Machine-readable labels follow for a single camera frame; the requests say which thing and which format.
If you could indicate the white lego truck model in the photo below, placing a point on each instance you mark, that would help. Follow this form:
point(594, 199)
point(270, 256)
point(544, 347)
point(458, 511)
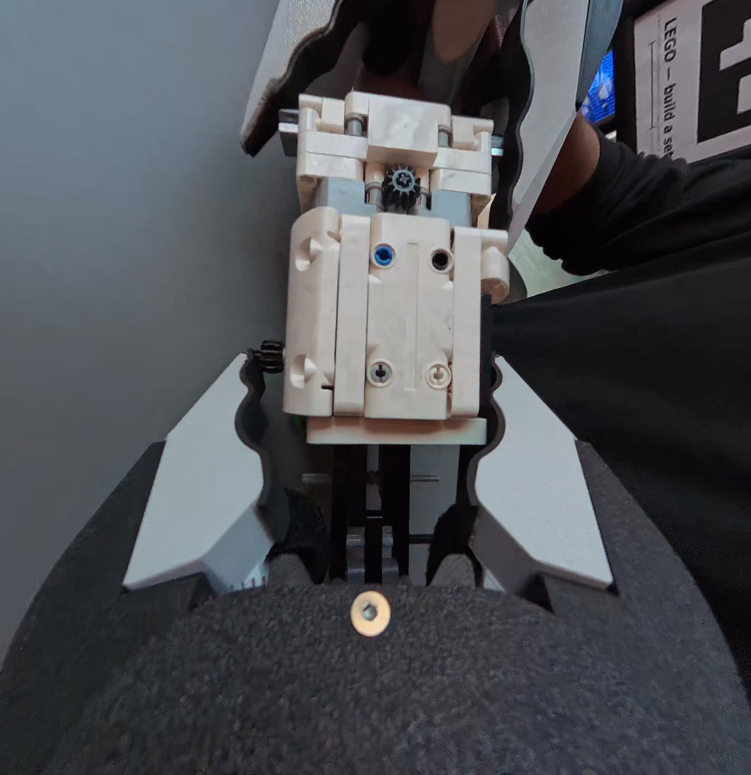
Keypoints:
point(387, 315)

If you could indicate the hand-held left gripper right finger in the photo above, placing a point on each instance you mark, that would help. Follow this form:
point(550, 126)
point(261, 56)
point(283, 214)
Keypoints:
point(533, 502)

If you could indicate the blue screen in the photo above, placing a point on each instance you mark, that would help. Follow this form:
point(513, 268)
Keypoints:
point(601, 91)

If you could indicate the person's right forearm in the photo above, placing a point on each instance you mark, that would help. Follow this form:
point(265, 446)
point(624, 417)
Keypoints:
point(654, 206)

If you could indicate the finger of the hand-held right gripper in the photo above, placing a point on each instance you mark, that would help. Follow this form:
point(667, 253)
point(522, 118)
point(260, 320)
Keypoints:
point(563, 48)
point(290, 36)

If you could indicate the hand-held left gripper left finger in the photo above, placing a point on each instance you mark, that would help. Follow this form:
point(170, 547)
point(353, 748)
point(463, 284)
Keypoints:
point(200, 502)

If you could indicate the white printed card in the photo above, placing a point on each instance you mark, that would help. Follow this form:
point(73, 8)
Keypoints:
point(666, 72)

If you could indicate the person's right hand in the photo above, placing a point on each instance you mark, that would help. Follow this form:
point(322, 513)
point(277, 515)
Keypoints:
point(572, 157)

